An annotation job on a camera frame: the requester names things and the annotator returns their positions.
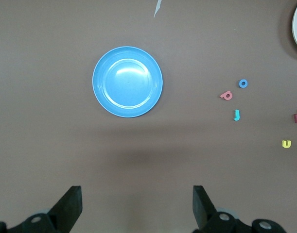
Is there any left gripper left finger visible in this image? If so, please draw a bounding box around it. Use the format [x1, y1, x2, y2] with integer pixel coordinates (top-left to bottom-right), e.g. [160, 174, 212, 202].
[0, 185, 83, 233]

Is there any brown table cover mat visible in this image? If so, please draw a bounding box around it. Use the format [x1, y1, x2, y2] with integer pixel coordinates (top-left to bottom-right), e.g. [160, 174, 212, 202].
[0, 0, 297, 233]

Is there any pink foam letter p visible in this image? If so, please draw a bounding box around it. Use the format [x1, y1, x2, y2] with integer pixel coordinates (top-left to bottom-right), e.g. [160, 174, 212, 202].
[219, 90, 233, 101]

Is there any white tape scrap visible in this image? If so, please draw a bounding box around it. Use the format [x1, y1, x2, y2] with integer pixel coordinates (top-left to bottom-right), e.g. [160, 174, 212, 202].
[153, 0, 163, 18]

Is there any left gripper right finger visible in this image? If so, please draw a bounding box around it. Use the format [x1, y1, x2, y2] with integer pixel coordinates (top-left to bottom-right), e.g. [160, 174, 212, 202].
[192, 185, 286, 233]

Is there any blue plastic plate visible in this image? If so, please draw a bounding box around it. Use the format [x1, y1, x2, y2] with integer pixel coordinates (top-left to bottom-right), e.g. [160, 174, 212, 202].
[92, 46, 164, 118]

